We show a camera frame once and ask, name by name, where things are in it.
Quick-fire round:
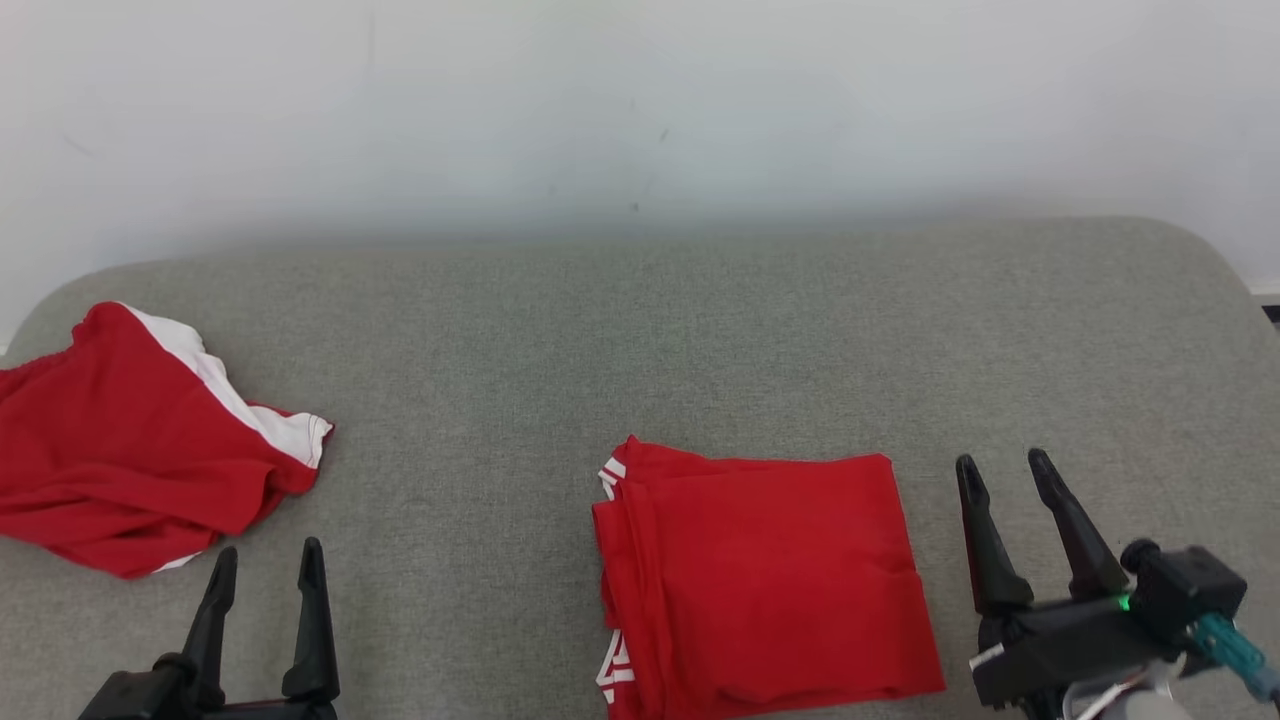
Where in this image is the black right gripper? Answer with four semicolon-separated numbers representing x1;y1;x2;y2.
956;447;1182;720

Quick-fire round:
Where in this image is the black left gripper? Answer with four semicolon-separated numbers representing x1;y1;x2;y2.
78;537;340;720

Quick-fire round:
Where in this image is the red garment with white panel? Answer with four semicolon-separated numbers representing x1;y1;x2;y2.
0;301;335;580

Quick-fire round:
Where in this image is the red jersey with number print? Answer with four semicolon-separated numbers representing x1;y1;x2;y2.
592;435;947;720

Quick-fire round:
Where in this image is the grey fabric sofa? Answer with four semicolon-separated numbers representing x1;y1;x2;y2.
0;216;1280;720

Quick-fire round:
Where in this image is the teal plug right camera cable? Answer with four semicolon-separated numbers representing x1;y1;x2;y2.
1190;612;1280;703

